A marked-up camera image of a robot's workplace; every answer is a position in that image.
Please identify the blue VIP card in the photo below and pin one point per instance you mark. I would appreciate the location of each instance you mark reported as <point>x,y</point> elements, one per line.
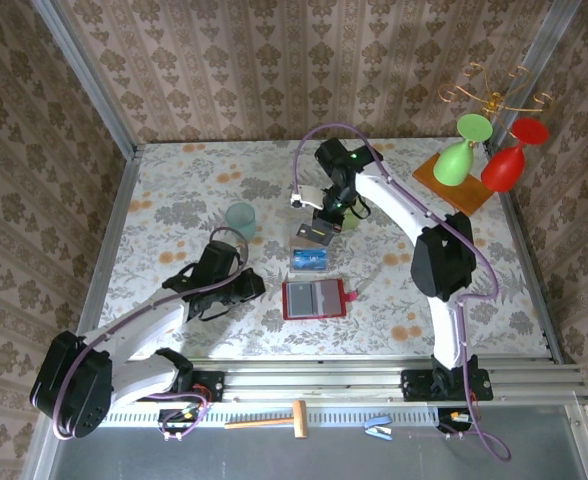
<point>310,259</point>

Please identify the red leather card holder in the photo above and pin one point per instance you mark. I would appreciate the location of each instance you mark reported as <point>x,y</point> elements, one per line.
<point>314,300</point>

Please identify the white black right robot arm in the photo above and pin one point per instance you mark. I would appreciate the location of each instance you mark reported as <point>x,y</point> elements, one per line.
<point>399,200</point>

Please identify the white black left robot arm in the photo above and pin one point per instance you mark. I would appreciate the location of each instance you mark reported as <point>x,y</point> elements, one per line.
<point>139,320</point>

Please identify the green frosted cup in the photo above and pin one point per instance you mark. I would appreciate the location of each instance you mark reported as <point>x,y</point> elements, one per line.
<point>350,222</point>

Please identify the clear box with blue item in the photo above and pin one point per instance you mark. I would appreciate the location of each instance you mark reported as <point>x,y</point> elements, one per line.
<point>311,245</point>

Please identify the teal frosted cup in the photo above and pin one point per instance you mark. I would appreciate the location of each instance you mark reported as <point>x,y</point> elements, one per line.
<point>241,222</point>

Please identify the green plastic wine glass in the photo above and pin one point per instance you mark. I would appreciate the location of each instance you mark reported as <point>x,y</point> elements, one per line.
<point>454,162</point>

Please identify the orange wooden rack base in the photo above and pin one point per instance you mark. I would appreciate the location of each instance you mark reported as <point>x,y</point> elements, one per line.
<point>469,197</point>

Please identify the wooden mallet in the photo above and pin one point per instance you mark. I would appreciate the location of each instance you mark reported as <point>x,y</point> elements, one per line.
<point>300,420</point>

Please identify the red plastic wine glass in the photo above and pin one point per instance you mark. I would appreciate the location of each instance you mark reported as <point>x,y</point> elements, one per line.
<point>504,170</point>

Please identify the grey metal panel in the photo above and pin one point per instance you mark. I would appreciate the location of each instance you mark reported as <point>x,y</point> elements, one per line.
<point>224,460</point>

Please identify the blue stapler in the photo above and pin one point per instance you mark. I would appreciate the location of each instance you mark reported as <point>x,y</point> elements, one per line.
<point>376,430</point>

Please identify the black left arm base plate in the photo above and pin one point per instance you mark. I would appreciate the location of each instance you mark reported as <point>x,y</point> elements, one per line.
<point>211,385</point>

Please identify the aluminium frame profile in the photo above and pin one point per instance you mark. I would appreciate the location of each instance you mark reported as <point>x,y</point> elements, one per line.
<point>115,225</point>
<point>90,80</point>
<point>544,50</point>
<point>314,380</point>
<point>530,255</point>

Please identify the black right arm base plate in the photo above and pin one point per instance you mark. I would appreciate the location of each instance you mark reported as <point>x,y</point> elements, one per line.
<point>416,385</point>

